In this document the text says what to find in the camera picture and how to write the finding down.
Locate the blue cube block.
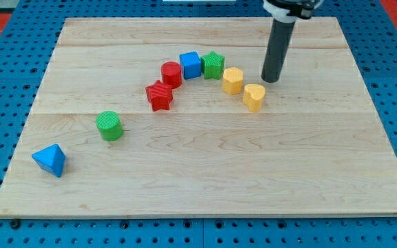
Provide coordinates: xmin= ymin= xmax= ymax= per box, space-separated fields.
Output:
xmin=179 ymin=51 xmax=201 ymax=80

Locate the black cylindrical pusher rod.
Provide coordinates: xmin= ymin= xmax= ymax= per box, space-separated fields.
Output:
xmin=261 ymin=20 xmax=295 ymax=83

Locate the yellow hexagon block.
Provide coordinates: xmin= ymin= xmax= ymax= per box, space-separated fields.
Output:
xmin=221 ymin=67 xmax=244 ymax=95

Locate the light wooden board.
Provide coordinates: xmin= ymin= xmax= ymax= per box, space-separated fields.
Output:
xmin=0 ymin=17 xmax=397 ymax=219

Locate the red cylinder block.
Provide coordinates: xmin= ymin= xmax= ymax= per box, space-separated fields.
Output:
xmin=161 ymin=61 xmax=182 ymax=89

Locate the white black robot arm end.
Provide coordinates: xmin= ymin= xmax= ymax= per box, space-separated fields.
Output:
xmin=263 ymin=0 xmax=324 ymax=23

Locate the yellow heart block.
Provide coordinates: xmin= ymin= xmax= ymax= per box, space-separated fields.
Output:
xmin=242 ymin=84 xmax=265 ymax=112

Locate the red star block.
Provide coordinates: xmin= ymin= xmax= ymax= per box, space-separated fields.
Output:
xmin=145 ymin=80 xmax=173 ymax=112

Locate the green star block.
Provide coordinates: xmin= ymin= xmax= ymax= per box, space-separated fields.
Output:
xmin=201 ymin=51 xmax=225 ymax=79

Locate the green cylinder block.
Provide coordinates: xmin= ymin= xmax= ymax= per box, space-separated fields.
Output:
xmin=95 ymin=111 xmax=123 ymax=141

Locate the blue triangle block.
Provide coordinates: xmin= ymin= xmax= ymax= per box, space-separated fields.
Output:
xmin=32 ymin=144 xmax=66 ymax=178

